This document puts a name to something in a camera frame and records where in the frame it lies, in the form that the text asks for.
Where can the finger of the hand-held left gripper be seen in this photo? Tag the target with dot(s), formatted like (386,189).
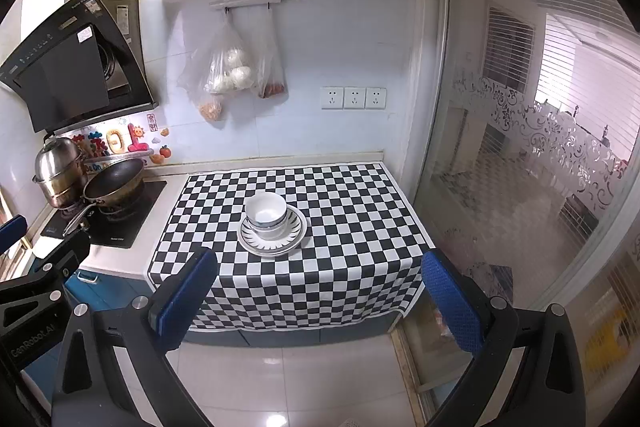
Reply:
(12,232)
(72,254)

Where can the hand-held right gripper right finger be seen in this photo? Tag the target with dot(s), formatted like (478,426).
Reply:
(450,302)

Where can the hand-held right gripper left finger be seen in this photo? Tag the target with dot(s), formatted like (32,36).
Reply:
(185,292)

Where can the striped rim plate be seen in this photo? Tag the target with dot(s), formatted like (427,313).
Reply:
(272,251)

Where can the white bowl blue rim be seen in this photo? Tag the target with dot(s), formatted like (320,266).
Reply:
(265,207)

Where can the plain white plate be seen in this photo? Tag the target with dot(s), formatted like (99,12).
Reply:
(296,227)

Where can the black gas stove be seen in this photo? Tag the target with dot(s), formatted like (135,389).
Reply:
(125,227)

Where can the stainless steel steamer pot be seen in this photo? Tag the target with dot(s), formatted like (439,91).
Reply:
(57,167)

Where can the black frying pan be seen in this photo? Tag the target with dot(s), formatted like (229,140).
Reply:
(115,177)

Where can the black white checkered tablecloth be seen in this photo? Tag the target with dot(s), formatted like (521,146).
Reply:
(350,227)

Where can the black range hood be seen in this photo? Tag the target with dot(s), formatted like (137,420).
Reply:
(60,77)

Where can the patterned glass sliding door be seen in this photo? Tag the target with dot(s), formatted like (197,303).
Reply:
(500,132)

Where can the plastic bag with orange food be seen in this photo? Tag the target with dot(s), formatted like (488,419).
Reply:
(211,111)

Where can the plastic bag with red food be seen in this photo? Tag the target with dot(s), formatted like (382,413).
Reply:
(270,89)

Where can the plastic bag with white food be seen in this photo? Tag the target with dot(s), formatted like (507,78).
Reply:
(232,72)

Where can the group of colourful wall stickers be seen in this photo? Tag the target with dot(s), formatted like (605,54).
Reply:
(135,139)

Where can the white wall socket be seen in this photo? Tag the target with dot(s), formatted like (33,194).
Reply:
(332,98)
(354,98)
(376,98)

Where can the wall hook rail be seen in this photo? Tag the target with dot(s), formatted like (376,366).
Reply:
(250,0)

